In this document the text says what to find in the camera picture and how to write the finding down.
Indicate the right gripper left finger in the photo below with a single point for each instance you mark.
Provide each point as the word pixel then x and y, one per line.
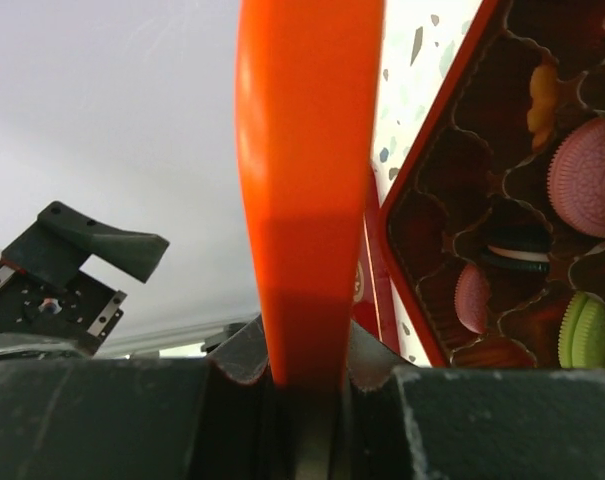
pixel 175 418

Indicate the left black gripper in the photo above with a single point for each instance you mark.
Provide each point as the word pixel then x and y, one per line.
pixel 38 322

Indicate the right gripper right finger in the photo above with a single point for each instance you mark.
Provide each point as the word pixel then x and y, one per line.
pixel 406 422

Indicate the pink cookie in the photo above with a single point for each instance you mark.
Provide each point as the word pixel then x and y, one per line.
pixel 471 296
pixel 576 179

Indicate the green cookie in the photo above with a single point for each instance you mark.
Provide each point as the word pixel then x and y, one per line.
pixel 581 341

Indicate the black cookie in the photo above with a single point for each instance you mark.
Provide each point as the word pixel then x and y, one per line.
pixel 518 247

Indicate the orange box lid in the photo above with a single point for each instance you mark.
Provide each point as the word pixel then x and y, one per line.
pixel 305 98

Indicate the orange compartment cookie box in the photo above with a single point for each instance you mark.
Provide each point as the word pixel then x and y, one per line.
pixel 472 168

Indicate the orange flower cookie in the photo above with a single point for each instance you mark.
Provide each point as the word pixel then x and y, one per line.
pixel 544 94

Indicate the red cookie tray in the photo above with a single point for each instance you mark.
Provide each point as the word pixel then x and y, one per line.
pixel 373 307

